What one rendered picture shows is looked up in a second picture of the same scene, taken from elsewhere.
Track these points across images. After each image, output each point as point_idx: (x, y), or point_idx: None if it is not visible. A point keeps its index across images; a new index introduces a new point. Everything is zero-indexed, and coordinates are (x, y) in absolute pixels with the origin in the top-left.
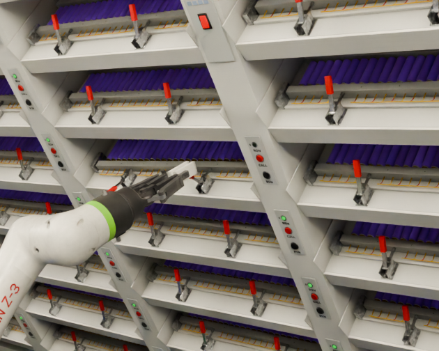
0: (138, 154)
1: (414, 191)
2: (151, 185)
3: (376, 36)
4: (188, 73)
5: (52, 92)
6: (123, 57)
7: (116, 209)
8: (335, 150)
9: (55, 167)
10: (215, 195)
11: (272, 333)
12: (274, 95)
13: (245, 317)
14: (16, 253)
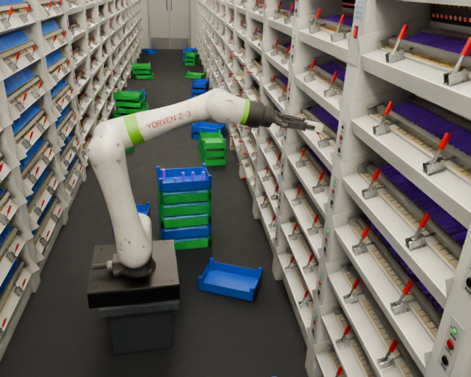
0: (320, 115)
1: (393, 209)
2: (287, 117)
3: (414, 78)
4: None
5: (305, 57)
6: (325, 44)
7: (253, 110)
8: (388, 164)
9: (287, 99)
10: (321, 151)
11: None
12: (370, 105)
13: (304, 231)
14: (201, 99)
